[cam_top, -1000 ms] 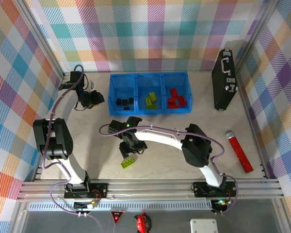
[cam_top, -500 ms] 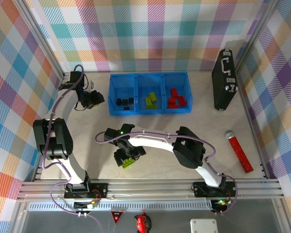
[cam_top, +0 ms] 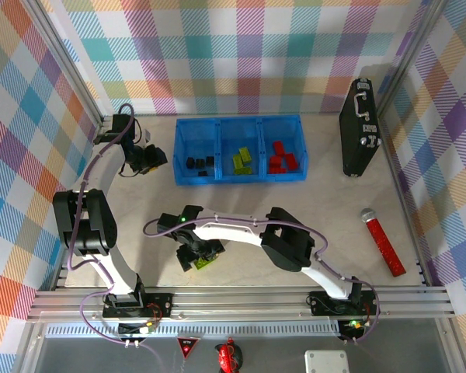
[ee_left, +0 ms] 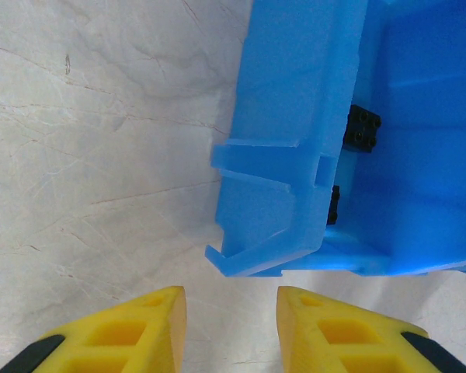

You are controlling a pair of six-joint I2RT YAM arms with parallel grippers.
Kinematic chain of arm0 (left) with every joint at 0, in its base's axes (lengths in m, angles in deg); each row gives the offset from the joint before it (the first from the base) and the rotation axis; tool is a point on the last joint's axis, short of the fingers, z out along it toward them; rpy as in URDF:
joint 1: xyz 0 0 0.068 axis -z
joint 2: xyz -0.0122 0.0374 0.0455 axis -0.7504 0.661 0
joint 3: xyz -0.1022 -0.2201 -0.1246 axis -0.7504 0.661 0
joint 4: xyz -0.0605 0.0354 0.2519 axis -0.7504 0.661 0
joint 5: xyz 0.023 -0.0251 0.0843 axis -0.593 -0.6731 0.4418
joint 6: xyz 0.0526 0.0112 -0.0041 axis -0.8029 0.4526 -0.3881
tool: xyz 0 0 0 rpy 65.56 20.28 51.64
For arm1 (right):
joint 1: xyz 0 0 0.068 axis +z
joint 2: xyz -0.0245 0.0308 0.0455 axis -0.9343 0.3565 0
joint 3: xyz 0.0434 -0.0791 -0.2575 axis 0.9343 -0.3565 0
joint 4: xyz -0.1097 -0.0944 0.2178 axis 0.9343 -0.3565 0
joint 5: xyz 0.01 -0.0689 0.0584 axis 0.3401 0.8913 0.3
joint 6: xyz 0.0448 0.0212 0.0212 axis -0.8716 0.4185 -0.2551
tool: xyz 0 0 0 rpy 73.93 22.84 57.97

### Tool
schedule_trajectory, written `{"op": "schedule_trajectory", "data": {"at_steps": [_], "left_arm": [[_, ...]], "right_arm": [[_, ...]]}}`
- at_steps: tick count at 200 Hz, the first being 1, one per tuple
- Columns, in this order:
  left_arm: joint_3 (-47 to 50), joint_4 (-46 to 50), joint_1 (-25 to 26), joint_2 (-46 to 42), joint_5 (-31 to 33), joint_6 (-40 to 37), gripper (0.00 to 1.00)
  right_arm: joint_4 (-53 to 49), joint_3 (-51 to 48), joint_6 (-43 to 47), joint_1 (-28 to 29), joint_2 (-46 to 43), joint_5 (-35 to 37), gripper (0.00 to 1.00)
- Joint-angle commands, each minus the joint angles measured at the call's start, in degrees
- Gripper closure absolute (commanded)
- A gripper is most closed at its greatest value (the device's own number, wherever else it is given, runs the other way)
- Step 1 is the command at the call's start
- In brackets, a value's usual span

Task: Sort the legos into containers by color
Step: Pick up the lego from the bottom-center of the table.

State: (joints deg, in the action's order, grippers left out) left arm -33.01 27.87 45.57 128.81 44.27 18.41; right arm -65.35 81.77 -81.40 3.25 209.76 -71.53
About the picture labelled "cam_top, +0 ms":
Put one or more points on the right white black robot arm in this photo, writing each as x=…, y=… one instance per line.
x=287, y=245

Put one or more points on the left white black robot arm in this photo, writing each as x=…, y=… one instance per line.
x=85, y=225

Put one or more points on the blue three-compartment bin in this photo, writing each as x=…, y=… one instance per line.
x=202, y=143

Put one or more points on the red triangle sign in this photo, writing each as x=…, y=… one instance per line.
x=188, y=346

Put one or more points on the left small control board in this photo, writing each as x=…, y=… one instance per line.
x=134, y=329

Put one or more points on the small control board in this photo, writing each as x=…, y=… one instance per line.
x=134, y=329
x=348, y=330

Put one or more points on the red black round gadget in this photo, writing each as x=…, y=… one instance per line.
x=228, y=355

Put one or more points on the right small control board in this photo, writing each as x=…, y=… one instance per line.
x=348, y=330

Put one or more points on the white square box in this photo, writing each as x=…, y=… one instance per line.
x=326, y=361

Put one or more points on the red glitter toy microphone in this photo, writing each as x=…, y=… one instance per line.
x=384, y=245

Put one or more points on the black briefcase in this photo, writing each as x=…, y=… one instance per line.
x=357, y=143

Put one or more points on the aluminium side rail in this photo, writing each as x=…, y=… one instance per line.
x=405, y=194
x=101, y=125

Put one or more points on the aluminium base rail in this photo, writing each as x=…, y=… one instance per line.
x=237, y=303

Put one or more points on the aluminium frame post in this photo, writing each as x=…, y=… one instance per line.
x=71, y=66
x=409, y=58

